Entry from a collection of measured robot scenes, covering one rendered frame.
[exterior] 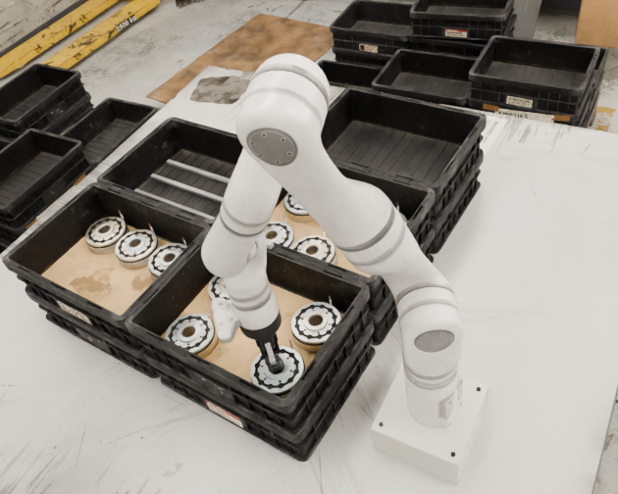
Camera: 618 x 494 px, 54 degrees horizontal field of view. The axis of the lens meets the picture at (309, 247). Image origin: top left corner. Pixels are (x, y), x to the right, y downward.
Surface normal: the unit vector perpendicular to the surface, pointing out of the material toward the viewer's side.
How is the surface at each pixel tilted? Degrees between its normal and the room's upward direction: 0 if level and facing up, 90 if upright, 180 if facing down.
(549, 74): 0
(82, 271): 0
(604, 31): 73
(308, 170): 96
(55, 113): 90
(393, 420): 2
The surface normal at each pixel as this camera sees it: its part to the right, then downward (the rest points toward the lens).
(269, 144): -0.21, 0.80
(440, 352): 0.15, 0.76
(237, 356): -0.14, -0.68
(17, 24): 0.87, 0.26
